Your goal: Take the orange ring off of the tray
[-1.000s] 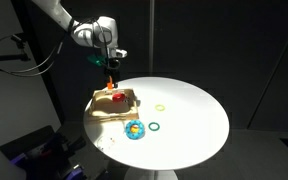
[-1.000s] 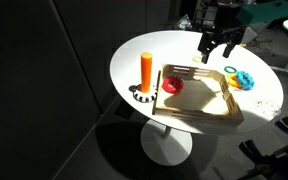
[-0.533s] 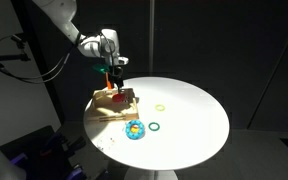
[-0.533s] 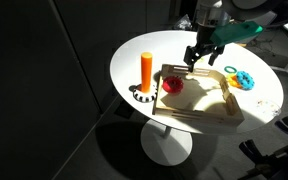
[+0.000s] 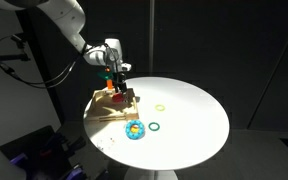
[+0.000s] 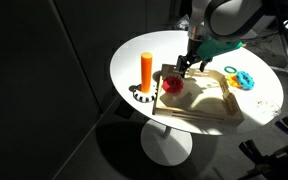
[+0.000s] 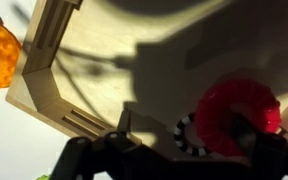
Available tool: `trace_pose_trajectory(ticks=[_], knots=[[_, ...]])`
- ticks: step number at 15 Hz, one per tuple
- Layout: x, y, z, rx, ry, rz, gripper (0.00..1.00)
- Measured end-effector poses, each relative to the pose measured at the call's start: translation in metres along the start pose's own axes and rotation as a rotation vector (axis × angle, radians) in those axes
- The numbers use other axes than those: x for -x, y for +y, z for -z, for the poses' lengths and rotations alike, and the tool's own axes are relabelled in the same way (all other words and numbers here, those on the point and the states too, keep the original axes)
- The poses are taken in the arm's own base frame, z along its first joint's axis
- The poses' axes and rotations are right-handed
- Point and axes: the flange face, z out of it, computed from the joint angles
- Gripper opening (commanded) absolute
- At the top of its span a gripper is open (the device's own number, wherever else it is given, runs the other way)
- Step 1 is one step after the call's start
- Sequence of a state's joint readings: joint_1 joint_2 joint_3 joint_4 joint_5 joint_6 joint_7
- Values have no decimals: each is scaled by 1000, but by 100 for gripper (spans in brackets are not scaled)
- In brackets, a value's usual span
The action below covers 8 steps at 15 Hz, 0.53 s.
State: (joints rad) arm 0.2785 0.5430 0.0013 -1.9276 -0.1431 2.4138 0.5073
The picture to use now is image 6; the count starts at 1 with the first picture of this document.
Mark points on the white table pedestal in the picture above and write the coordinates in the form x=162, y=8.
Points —
x=165, y=146

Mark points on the orange peg cylinder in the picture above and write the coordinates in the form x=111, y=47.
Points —
x=146, y=71

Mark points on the clear plastic dish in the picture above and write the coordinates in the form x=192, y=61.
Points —
x=268, y=107

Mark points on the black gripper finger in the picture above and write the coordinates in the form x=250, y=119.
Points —
x=182, y=66
x=204, y=64

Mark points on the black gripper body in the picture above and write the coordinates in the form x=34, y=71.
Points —
x=193, y=50

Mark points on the wooden tray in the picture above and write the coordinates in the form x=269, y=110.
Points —
x=200, y=103

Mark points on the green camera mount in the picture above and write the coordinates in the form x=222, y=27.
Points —
x=217, y=48

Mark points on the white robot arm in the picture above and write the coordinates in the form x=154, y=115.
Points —
x=230, y=16

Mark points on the black and white peg base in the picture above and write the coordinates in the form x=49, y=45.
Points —
x=144, y=97

